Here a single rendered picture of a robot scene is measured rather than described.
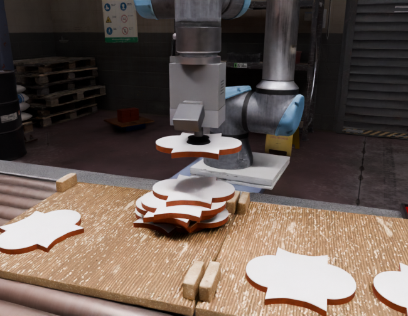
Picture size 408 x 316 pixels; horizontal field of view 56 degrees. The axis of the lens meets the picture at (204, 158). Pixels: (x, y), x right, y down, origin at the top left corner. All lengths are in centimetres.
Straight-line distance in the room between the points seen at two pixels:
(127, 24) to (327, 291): 593
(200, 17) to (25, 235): 47
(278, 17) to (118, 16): 544
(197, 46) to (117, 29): 580
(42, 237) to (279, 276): 40
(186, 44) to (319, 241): 40
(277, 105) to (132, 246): 56
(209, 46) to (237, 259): 34
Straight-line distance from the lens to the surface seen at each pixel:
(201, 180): 76
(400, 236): 78
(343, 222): 79
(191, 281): 54
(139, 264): 63
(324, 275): 60
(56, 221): 77
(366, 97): 528
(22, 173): 115
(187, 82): 64
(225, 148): 66
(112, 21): 647
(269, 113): 105
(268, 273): 59
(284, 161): 123
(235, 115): 108
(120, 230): 73
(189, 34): 63
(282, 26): 105
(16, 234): 75
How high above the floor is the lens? 128
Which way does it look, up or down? 18 degrees down
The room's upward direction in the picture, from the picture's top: straight up
